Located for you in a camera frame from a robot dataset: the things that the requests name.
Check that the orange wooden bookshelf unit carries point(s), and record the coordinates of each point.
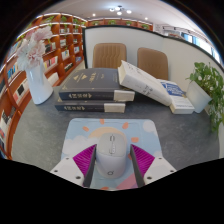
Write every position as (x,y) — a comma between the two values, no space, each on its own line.
(20,86)

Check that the tan upholstered chair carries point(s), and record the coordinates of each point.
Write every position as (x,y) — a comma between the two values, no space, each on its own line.
(153,61)
(109,55)

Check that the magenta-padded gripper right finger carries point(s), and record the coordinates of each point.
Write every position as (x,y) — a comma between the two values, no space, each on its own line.
(158,168)

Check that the window with white curtains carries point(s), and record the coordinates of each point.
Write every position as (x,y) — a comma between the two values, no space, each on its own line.
(200,41)

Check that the pastel cartoon mouse pad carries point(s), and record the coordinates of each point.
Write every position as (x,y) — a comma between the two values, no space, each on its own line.
(83,133)

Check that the thin dark hardcover book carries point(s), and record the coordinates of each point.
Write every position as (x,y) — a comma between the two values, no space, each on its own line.
(86,106)

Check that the thick white book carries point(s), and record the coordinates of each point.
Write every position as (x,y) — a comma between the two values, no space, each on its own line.
(143,83)

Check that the blue and white book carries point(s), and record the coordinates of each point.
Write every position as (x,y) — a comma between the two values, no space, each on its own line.
(178,98)

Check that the thick dark hardcover book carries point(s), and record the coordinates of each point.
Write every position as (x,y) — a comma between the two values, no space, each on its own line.
(91,83)

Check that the light grey computer mouse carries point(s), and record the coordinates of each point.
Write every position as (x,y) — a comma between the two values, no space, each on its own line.
(111,155)

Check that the green plant in white pot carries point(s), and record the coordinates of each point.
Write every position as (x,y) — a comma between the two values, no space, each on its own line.
(210,86)

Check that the pink and white flower bouquet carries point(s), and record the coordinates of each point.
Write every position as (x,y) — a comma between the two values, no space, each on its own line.
(31,50)

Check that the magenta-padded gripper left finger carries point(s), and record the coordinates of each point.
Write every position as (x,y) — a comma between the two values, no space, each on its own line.
(66,168)

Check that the ceiling lamp cluster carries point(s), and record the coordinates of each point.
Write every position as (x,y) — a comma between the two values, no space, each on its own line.
(119,10)

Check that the white ceramic vase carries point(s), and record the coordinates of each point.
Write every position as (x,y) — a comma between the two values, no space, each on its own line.
(39,86)

